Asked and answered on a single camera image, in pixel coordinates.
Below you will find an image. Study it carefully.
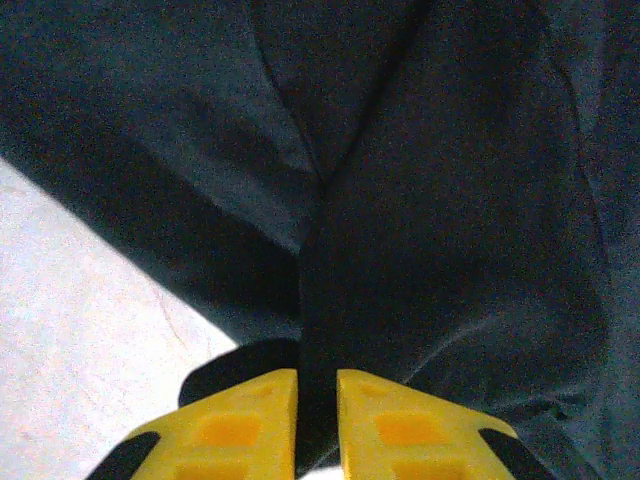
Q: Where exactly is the black t-shirt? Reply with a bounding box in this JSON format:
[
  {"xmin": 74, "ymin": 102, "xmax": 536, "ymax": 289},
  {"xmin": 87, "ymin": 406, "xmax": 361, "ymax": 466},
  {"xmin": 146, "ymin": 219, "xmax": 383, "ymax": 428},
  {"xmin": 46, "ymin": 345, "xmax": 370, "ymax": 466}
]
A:
[{"xmin": 0, "ymin": 0, "xmax": 640, "ymax": 480}]

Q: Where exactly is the white table cloth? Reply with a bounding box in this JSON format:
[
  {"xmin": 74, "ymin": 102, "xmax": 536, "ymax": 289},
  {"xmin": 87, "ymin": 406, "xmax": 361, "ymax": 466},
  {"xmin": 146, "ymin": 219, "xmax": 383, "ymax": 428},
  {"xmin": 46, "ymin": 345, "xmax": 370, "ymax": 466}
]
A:
[{"xmin": 0, "ymin": 155, "xmax": 342, "ymax": 480}]

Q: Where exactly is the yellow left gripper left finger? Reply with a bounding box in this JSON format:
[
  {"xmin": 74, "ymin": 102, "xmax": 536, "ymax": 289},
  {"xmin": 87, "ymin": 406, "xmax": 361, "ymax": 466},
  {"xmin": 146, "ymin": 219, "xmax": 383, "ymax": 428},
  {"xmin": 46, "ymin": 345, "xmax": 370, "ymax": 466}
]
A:
[{"xmin": 89, "ymin": 367, "xmax": 300, "ymax": 480}]

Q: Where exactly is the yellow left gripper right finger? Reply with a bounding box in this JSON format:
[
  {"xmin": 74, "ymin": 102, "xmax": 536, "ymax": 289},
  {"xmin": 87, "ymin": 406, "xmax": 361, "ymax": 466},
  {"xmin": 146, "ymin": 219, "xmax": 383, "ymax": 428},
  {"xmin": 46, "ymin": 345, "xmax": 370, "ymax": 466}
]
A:
[{"xmin": 336, "ymin": 367, "xmax": 557, "ymax": 480}]

